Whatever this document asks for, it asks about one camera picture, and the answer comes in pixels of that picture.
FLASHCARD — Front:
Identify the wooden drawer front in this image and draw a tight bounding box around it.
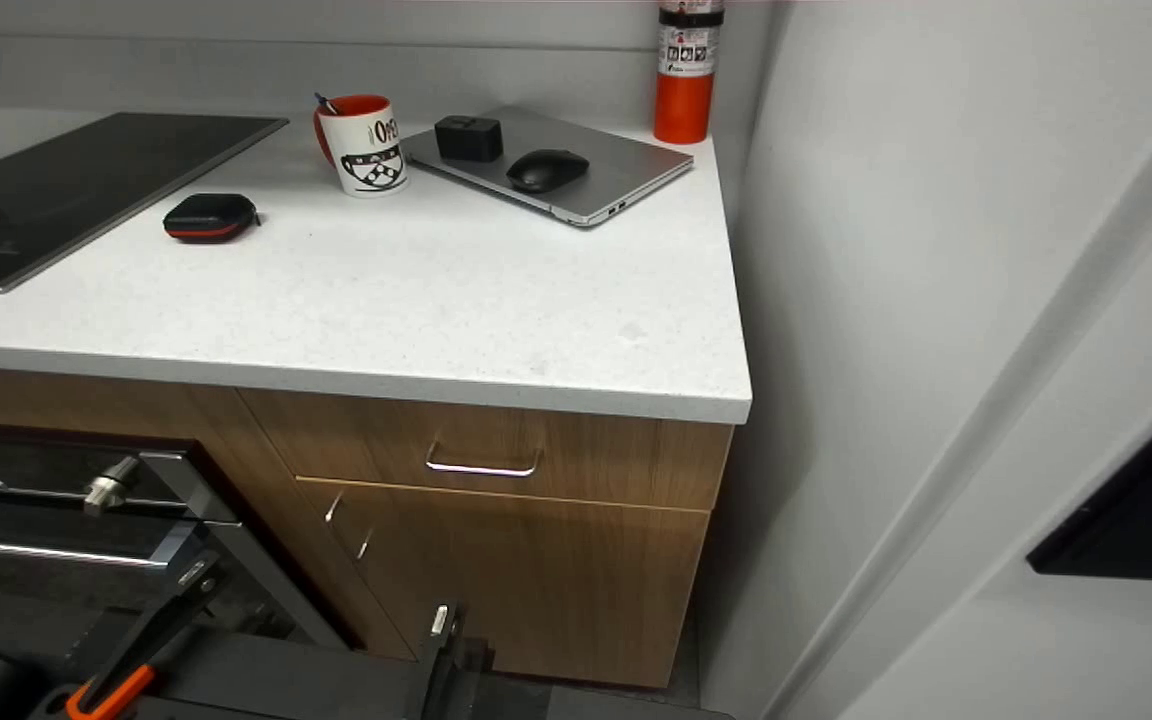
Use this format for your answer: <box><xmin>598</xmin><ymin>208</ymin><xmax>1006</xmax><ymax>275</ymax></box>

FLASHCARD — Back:
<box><xmin>245</xmin><ymin>391</ymin><xmax>733</xmax><ymax>508</ymax></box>

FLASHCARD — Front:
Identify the wooden cabinet door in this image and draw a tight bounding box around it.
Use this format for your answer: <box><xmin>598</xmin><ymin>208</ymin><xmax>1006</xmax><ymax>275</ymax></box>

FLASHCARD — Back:
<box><xmin>300</xmin><ymin>477</ymin><xmax>707</xmax><ymax>689</ymax></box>

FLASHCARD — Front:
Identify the black clamp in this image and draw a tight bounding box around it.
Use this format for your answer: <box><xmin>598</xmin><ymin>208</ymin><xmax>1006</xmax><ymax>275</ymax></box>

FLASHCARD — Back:
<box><xmin>416</xmin><ymin>605</ymin><xmax>494</xmax><ymax>720</ymax></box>

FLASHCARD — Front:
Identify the black power adapter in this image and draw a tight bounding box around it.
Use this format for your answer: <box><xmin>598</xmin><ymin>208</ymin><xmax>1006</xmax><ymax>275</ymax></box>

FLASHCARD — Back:
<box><xmin>437</xmin><ymin>116</ymin><xmax>505</xmax><ymax>158</ymax></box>

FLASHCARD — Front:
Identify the orange handled clamp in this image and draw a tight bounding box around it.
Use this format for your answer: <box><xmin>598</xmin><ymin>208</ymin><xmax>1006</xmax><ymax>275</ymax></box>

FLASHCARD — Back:
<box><xmin>64</xmin><ymin>593</ymin><xmax>203</xmax><ymax>720</ymax></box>

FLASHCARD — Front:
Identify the silver drawer handle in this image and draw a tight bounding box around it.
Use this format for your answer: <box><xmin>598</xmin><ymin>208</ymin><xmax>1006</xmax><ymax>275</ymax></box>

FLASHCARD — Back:
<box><xmin>423</xmin><ymin>445</ymin><xmax>539</xmax><ymax>478</ymax></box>

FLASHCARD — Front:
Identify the silver cabinet door handle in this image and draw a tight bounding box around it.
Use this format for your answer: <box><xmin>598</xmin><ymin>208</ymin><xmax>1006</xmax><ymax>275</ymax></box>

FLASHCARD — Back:
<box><xmin>323</xmin><ymin>493</ymin><xmax>371</xmax><ymax>561</ymax></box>

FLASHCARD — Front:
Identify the silver laptop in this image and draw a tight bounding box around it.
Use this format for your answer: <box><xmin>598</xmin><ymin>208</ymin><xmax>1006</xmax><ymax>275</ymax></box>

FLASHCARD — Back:
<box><xmin>403</xmin><ymin>108</ymin><xmax>691</xmax><ymax>228</ymax></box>

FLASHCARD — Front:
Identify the orange white bottle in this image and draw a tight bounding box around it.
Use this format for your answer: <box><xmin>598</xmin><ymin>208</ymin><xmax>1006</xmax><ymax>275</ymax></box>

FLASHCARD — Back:
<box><xmin>653</xmin><ymin>0</ymin><xmax>725</xmax><ymax>142</ymax></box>

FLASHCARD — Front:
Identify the black computer mouse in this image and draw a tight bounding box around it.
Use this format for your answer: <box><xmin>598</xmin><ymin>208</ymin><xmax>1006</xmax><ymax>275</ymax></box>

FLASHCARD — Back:
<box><xmin>508</xmin><ymin>147</ymin><xmax>587</xmax><ymax>196</ymax></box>

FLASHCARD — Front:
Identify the white red patterned mug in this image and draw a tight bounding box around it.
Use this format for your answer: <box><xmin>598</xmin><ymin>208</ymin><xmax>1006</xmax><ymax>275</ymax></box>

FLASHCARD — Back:
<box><xmin>312</xmin><ymin>97</ymin><xmax>407</xmax><ymax>190</ymax></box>

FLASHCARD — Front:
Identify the black induction cooktop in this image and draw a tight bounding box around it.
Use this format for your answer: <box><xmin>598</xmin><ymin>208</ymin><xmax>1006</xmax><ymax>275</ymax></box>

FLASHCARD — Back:
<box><xmin>0</xmin><ymin>110</ymin><xmax>279</xmax><ymax>292</ymax></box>

